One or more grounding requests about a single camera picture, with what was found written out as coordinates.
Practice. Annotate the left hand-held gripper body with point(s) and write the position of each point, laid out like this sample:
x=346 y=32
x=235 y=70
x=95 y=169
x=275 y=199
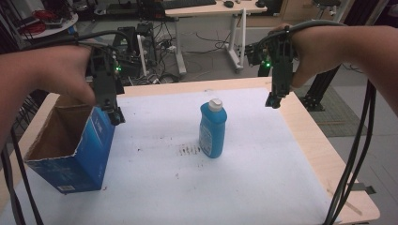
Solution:
x=104 y=78

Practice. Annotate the person's left hand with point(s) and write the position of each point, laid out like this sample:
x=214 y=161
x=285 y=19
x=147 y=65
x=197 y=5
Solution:
x=67 y=73

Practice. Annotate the black keyboard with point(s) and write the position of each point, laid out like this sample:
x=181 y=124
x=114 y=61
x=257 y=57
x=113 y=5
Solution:
x=187 y=3

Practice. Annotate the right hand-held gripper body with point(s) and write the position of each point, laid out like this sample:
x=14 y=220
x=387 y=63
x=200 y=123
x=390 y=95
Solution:
x=281 y=67

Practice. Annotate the person's right hand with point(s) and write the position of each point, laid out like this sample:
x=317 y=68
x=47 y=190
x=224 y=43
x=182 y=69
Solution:
x=313 y=50

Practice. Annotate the black computer mouse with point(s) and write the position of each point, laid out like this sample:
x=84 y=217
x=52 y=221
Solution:
x=228 y=3

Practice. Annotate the white table mat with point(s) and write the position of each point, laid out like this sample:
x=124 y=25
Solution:
x=194 y=181

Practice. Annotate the blue bottle with white cap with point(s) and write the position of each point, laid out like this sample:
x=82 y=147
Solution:
x=212 y=131

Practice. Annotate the black equipment box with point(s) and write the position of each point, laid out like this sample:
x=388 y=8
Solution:
x=137 y=47

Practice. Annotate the round white table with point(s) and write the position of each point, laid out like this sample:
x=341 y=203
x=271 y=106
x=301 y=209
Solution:
x=53 y=26

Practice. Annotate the blue cardboard box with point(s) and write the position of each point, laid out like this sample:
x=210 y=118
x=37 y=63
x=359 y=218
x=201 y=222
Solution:
x=81 y=146

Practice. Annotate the white-legged wooden desk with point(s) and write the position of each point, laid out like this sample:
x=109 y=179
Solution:
x=216 y=11

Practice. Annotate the black metal stand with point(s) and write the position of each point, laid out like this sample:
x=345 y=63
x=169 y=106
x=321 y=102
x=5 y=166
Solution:
x=319 y=90

